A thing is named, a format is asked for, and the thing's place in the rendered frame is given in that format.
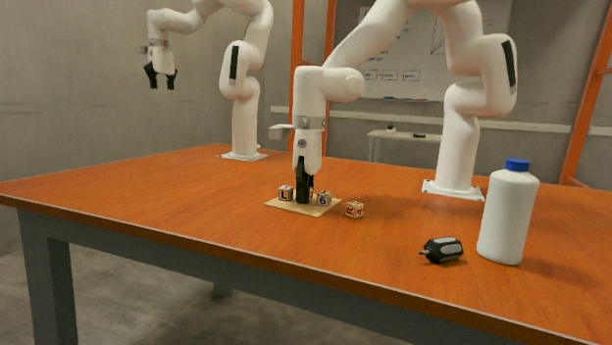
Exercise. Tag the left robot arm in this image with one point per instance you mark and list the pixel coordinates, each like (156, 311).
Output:
(468, 53)

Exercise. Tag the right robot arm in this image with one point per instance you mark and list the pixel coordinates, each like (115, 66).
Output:
(234, 84)

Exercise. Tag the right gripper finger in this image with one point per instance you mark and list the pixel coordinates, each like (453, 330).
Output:
(170, 81)
(151, 75)

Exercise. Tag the white plastic bottle with blue cap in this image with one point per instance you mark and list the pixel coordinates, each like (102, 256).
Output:
(507, 213)

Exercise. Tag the tan square mat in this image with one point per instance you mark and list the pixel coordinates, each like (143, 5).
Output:
(311, 209)

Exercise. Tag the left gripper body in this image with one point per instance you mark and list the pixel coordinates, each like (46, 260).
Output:
(308, 143)

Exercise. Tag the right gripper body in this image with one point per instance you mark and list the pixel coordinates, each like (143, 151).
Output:
(163, 61)

